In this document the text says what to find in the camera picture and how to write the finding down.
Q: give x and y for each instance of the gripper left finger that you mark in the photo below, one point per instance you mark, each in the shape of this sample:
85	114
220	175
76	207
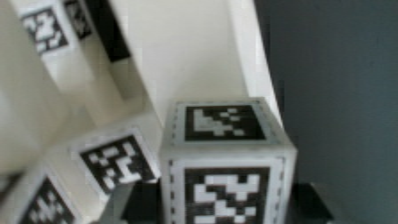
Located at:
134	205

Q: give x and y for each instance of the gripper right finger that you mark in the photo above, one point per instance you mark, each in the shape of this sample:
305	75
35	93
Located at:
316	205

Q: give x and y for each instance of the white chair leg cube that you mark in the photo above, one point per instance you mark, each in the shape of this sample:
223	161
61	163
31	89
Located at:
229	163
38	204

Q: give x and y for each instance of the white chair back frame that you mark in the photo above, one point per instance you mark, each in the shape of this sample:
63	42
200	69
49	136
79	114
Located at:
198	59

